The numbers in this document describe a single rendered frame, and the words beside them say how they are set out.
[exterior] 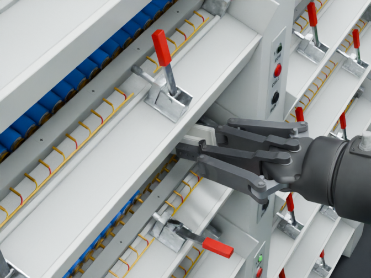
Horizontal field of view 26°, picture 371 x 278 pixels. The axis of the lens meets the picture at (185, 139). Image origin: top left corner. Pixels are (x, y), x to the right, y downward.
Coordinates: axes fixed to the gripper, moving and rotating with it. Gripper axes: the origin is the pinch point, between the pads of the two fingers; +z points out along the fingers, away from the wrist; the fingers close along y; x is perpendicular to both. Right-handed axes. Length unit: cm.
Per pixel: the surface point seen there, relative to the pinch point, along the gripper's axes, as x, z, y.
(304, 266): 66, 7, -44
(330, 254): 85, 10, -67
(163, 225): 4.8, -2.1, 10.1
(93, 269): 3.3, 0.4, 20.3
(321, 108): 26, 2, -46
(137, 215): 3.2, 0.5, 11.2
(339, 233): 85, 11, -74
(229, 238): 24.5, 1.1, -8.4
